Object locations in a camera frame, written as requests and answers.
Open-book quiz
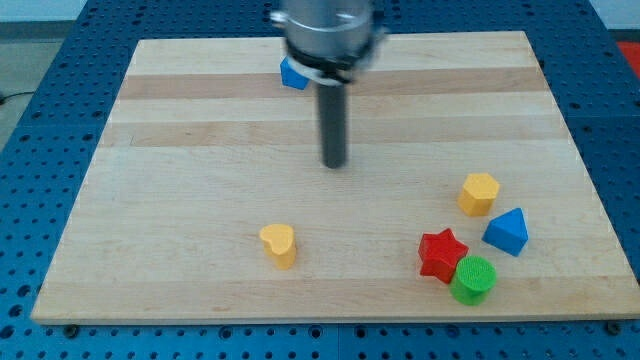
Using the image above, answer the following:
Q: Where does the yellow hexagon block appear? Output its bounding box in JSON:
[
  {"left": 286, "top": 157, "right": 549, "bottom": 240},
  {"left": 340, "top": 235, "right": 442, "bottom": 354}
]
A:
[{"left": 457, "top": 173, "right": 500, "bottom": 217}]

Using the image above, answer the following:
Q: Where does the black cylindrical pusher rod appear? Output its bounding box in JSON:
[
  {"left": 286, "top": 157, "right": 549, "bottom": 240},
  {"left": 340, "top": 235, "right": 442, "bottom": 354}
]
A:
[{"left": 317, "top": 84, "right": 347, "bottom": 169}]

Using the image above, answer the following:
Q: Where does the wooden board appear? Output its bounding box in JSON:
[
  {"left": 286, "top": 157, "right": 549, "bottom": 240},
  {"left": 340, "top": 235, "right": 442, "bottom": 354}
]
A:
[{"left": 31, "top": 31, "right": 639, "bottom": 325}]

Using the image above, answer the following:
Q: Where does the blue cube block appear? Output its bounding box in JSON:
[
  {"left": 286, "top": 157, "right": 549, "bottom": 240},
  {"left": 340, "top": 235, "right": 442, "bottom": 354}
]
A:
[{"left": 280, "top": 57, "right": 309, "bottom": 90}]

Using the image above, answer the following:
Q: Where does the blue triangle block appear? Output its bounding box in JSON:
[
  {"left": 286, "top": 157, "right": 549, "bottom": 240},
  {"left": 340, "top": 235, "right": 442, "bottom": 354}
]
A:
[{"left": 482, "top": 208, "right": 529, "bottom": 257}]

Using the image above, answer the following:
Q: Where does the green cylinder block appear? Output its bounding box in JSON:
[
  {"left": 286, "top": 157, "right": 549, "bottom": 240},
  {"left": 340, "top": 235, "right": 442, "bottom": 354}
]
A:
[{"left": 449, "top": 255, "right": 497, "bottom": 306}]

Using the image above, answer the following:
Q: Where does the red star block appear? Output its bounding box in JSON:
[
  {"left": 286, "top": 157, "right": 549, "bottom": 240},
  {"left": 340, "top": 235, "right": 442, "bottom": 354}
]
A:
[{"left": 418, "top": 228, "right": 469, "bottom": 284}]

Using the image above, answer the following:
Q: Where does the black cable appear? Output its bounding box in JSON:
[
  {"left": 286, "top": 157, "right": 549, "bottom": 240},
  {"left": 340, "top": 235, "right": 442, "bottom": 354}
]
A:
[{"left": 0, "top": 90, "right": 34, "bottom": 107}]

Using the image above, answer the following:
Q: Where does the yellow heart block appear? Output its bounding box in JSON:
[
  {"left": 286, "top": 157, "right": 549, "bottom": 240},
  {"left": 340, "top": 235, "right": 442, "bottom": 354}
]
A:
[{"left": 259, "top": 223, "right": 297, "bottom": 270}]

